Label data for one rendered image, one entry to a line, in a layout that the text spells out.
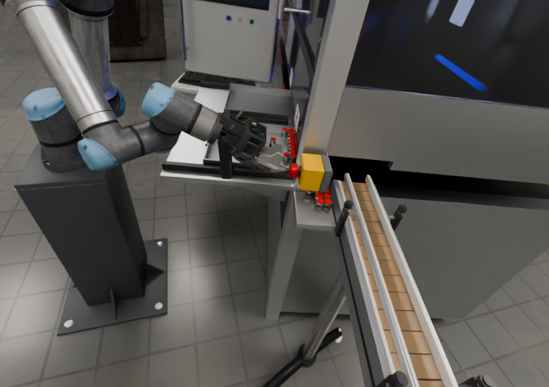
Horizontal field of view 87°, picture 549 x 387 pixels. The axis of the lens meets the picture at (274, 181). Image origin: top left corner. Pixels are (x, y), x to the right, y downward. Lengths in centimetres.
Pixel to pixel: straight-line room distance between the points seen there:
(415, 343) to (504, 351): 143
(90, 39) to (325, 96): 62
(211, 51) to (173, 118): 114
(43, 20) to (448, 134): 94
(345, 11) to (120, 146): 54
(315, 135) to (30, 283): 161
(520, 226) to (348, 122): 78
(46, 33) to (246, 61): 114
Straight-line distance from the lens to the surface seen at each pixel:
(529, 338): 221
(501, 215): 123
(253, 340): 156
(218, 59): 177
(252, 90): 142
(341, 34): 68
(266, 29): 168
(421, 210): 106
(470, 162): 99
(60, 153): 114
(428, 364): 64
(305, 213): 81
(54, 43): 76
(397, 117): 80
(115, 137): 70
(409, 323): 66
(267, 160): 71
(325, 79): 70
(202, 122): 66
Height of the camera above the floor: 145
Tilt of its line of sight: 40 degrees down
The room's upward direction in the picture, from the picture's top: 9 degrees clockwise
